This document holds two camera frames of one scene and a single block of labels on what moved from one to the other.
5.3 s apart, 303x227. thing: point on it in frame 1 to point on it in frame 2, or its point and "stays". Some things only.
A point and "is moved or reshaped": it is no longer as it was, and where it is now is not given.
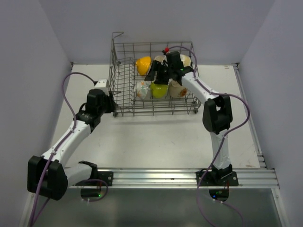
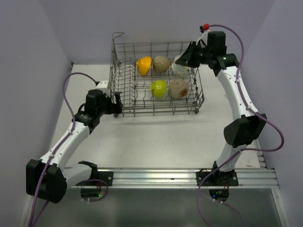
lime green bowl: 159,91 stays
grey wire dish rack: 152,79 stays
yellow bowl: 143,64 stays
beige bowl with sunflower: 176,90 stays
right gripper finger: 154,67 to 190,57
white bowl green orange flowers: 141,88 is moved or reshaped
